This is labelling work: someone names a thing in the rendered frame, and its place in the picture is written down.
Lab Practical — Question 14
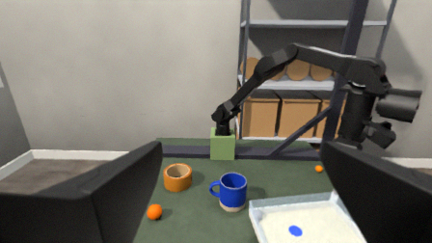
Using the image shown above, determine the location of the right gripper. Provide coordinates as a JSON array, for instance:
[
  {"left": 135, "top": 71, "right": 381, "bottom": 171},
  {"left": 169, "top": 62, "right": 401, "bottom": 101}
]
[{"left": 332, "top": 109, "right": 371, "bottom": 150}]

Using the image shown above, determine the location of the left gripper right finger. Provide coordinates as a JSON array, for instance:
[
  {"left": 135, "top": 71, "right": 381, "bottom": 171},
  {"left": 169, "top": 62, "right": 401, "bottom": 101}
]
[{"left": 320, "top": 142, "right": 432, "bottom": 243}]

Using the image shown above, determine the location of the orange cylinder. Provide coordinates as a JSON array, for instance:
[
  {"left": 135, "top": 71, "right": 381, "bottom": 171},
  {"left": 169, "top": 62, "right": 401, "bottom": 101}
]
[{"left": 163, "top": 163, "right": 192, "bottom": 192}]

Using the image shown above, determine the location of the orange ball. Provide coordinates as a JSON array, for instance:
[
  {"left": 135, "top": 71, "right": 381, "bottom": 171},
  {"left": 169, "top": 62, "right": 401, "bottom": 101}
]
[
  {"left": 315, "top": 166, "right": 323, "bottom": 173},
  {"left": 148, "top": 204, "right": 162, "bottom": 220}
]

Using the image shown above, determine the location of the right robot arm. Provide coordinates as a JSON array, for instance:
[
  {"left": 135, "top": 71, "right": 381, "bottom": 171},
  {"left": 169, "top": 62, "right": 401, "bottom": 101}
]
[{"left": 211, "top": 42, "right": 422, "bottom": 149}]

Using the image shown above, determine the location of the blue ceramic mug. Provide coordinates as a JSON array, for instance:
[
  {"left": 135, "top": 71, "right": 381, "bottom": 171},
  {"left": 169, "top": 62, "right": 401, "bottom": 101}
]
[{"left": 209, "top": 173, "right": 247, "bottom": 212}]

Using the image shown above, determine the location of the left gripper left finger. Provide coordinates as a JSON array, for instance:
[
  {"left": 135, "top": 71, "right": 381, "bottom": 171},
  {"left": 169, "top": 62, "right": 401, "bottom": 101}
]
[{"left": 0, "top": 141, "right": 163, "bottom": 243}]

